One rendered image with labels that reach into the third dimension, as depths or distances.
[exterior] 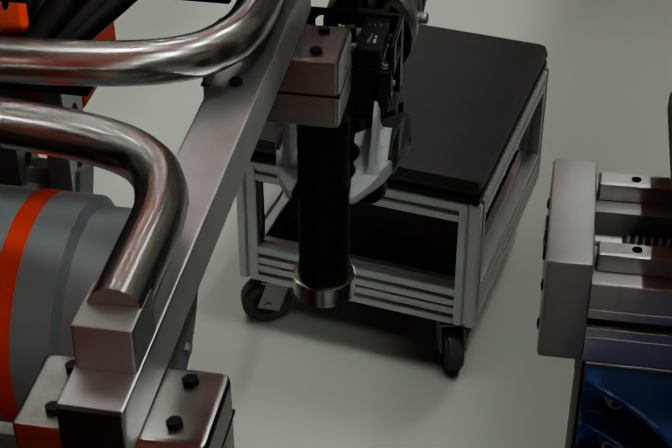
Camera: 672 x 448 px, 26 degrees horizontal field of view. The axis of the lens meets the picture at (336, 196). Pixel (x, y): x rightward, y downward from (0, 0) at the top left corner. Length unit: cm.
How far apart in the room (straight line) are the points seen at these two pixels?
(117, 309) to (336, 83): 33
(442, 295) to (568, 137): 69
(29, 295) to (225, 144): 14
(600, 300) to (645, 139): 160
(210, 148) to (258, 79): 8
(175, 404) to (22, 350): 18
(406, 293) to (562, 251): 99
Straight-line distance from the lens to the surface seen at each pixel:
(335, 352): 213
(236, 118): 80
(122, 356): 63
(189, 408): 66
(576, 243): 106
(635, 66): 287
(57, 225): 83
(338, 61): 91
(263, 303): 216
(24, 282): 82
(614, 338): 108
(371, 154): 99
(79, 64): 81
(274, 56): 86
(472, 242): 194
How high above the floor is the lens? 140
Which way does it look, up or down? 35 degrees down
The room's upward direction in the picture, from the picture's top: straight up
